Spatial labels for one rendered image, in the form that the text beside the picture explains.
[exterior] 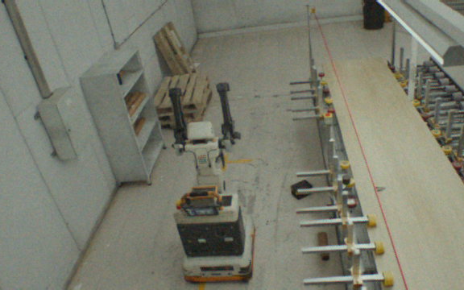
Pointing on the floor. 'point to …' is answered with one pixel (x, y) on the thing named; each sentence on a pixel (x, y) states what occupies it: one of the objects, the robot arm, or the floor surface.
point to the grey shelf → (102, 68)
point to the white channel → (461, 24)
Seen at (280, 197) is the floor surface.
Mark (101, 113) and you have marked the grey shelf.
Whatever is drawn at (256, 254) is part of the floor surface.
